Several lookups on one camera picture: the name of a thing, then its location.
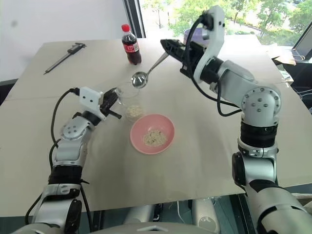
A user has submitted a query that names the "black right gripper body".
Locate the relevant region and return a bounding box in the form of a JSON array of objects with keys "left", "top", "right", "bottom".
[{"left": 179, "top": 41, "right": 206, "bottom": 79}]

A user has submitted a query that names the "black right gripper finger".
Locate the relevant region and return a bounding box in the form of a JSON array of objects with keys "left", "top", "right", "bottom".
[
  {"left": 160, "top": 39, "right": 186, "bottom": 54},
  {"left": 167, "top": 49, "right": 185, "bottom": 65}
]

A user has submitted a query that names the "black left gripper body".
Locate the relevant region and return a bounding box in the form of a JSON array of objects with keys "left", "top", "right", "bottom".
[{"left": 99, "top": 89, "right": 118, "bottom": 115}]

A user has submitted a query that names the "clear plastic cup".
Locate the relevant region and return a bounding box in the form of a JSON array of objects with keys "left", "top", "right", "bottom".
[{"left": 116, "top": 81, "right": 147, "bottom": 122}]

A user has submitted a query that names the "metal spoon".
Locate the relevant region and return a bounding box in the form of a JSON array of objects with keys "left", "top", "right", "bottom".
[{"left": 131, "top": 52, "right": 169, "bottom": 90}]

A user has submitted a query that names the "oatmeal in glass mug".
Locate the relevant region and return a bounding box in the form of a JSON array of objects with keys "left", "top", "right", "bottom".
[{"left": 125, "top": 105, "right": 144, "bottom": 121}]

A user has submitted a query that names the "pink bowl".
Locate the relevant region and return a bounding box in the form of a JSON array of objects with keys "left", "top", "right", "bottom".
[{"left": 130, "top": 114, "right": 176, "bottom": 155}]

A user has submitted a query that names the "oatmeal in pink bowl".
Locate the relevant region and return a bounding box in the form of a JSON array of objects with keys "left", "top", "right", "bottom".
[{"left": 142, "top": 130, "right": 168, "bottom": 147}]

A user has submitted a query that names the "purple round container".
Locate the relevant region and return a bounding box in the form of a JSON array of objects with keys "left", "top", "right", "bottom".
[{"left": 183, "top": 28, "right": 210, "bottom": 48}]

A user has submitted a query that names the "cola bottle with red cap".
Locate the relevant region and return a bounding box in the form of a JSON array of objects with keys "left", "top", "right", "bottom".
[{"left": 121, "top": 23, "right": 142, "bottom": 66}]

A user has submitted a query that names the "black vernier caliper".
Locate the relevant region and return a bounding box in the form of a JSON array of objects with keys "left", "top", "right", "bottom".
[{"left": 43, "top": 42, "right": 87, "bottom": 75}]

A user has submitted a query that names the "brown cardboard piece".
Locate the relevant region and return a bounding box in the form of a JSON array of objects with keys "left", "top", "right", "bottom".
[{"left": 265, "top": 43, "right": 297, "bottom": 66}]

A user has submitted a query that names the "open laptop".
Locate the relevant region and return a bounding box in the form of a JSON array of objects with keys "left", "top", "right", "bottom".
[{"left": 291, "top": 23, "right": 312, "bottom": 61}]

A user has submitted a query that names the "grey rounded shape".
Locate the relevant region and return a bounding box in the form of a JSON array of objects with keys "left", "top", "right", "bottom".
[{"left": 194, "top": 198, "right": 221, "bottom": 234}]

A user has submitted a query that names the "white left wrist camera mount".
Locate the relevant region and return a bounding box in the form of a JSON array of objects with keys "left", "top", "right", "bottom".
[{"left": 79, "top": 86, "right": 107, "bottom": 121}]

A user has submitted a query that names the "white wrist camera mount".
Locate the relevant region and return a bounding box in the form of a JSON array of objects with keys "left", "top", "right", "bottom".
[
  {"left": 194, "top": 5, "right": 226, "bottom": 84},
  {"left": 79, "top": 86, "right": 107, "bottom": 121}
]

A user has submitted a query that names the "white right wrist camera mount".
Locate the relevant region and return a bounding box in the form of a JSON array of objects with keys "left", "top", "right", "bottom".
[{"left": 194, "top": 5, "right": 226, "bottom": 84}]

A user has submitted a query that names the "dark window frame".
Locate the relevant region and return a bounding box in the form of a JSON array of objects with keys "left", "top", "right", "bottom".
[{"left": 123, "top": 0, "right": 146, "bottom": 39}]

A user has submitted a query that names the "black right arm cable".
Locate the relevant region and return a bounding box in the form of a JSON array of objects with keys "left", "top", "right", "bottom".
[{"left": 182, "top": 11, "right": 244, "bottom": 117}]

